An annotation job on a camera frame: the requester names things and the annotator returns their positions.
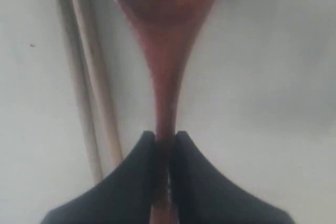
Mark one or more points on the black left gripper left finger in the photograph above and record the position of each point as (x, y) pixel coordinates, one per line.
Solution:
(124, 196)

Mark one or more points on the brown wooden spoon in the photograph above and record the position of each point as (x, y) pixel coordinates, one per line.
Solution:
(166, 31)

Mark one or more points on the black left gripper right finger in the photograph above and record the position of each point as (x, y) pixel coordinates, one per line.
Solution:
(204, 195)

